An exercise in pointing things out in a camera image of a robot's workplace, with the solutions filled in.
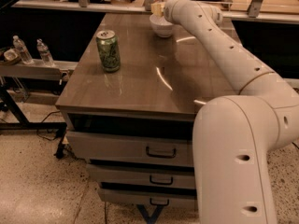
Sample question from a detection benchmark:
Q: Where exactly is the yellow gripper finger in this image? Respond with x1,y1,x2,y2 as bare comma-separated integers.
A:
151,2,164,17

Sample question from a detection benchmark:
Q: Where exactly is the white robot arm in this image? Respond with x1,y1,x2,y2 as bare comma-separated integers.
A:
151,0,299,224

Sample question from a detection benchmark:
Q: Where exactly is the white ceramic bowl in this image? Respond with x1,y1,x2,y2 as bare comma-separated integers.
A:
149,14,173,38

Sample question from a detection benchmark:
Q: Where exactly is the right small water bottle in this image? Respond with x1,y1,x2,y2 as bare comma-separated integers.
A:
36,38,54,67

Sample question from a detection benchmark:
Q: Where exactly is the small water bottle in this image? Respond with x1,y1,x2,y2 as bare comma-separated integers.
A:
13,35,34,64
36,38,54,67

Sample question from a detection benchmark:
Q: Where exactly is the left small water bottle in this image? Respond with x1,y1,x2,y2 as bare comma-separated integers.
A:
13,35,34,64

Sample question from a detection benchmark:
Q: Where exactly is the green soda can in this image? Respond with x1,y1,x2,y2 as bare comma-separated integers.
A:
96,30,121,72

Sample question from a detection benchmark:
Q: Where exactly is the grey side bench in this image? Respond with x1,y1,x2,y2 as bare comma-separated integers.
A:
0,59,78,81

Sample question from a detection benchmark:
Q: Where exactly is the grey drawer cabinet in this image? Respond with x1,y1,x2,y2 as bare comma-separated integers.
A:
56,14,234,197

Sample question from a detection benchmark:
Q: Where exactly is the top grey drawer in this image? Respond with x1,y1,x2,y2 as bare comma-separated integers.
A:
66,132,193,167

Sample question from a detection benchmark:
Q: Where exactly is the grey drawer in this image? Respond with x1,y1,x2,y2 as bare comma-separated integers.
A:
98,189,197,210
87,164,195,189
66,132,193,167

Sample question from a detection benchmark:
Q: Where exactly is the small round container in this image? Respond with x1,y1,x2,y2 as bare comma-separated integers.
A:
0,47,21,65

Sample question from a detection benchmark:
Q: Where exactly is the middle grey drawer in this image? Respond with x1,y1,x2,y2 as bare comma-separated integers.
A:
87,164,195,189

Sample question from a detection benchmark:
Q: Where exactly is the bottom grey drawer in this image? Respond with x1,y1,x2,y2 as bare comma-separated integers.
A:
98,189,197,210

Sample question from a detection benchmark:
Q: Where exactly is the black floor cable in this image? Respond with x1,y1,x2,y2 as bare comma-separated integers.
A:
36,110,68,142

